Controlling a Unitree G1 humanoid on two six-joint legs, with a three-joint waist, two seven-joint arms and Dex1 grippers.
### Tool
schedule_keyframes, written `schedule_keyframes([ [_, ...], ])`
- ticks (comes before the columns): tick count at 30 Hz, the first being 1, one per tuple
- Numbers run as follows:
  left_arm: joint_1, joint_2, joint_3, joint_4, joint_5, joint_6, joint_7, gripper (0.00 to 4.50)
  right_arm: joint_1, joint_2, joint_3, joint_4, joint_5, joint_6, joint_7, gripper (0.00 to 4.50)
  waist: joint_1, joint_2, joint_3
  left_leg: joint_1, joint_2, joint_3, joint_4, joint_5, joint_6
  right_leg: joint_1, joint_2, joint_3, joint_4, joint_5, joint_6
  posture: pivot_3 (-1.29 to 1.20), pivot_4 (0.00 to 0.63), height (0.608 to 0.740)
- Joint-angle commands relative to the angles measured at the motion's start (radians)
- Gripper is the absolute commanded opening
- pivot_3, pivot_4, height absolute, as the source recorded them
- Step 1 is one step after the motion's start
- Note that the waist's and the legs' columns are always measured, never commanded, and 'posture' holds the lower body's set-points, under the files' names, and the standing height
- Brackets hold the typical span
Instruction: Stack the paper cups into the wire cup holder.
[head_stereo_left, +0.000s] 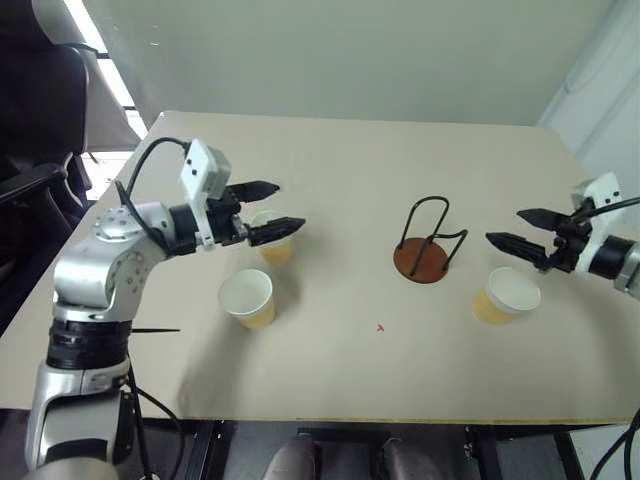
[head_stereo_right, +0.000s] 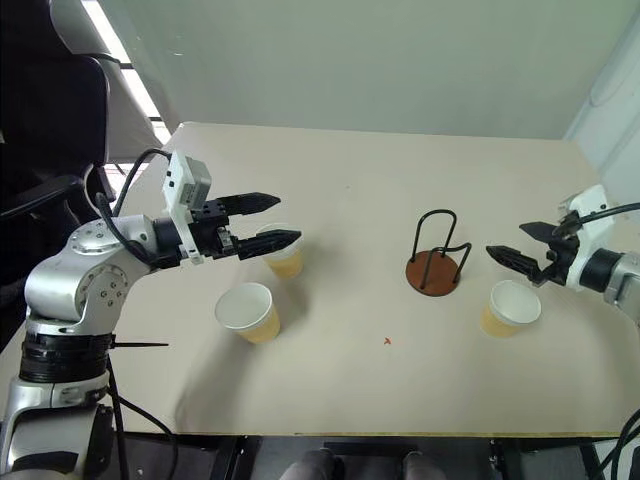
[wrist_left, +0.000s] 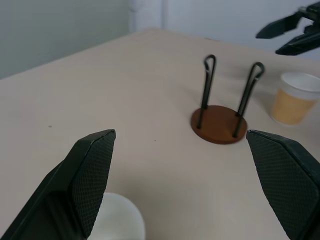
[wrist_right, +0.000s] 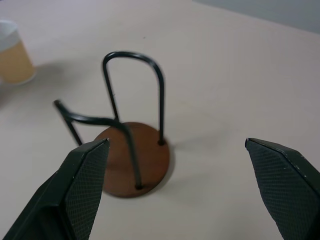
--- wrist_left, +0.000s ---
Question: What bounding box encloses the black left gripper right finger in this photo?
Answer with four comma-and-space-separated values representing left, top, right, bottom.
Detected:
245, 129, 320, 240

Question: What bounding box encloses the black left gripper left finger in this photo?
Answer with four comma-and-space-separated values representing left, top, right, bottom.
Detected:
0, 129, 117, 240

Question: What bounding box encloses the orange and white paper cup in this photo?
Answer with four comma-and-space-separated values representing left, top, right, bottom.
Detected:
271, 72, 320, 127

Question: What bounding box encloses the wooden cup holder stand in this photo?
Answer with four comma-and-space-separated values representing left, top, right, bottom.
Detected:
191, 54, 248, 145

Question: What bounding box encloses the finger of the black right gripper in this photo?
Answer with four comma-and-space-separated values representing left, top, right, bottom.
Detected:
255, 12, 303, 40
274, 30, 320, 57

